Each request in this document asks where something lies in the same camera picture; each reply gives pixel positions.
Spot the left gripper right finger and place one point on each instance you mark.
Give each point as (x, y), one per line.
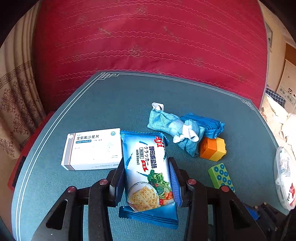
(179, 185)

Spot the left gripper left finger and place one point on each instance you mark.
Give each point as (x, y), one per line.
(117, 184)

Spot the blue cracker packet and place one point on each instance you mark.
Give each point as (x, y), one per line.
(148, 188)

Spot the green dotted toy brick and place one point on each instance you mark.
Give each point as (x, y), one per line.
(220, 176)

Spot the red balloon glue packet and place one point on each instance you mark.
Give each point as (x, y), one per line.
(291, 194)

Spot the white medicine box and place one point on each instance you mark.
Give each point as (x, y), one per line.
(92, 150)

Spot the white plastic bag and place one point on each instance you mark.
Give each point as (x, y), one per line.
(286, 170)

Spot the orange yellow toy brick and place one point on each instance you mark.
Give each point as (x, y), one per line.
(213, 149)

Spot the blue cloth pouch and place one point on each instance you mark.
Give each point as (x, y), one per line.
(186, 133)

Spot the small blue snack wrapper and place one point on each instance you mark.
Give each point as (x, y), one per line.
(213, 128)

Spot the clear plastic bowl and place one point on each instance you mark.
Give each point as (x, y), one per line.
(282, 200)

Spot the floral bed quilt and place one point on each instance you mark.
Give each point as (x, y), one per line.
(281, 123)

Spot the beige patterned curtain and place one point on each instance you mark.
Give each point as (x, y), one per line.
(21, 108)

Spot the plaid pillow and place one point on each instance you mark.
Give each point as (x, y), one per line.
(276, 97)

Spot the white sliding wardrobe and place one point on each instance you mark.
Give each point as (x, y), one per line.
(287, 84)

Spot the red upright mattress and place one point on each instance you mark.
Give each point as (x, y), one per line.
(221, 43)

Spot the framed wall photo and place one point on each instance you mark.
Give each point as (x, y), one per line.
(269, 33)

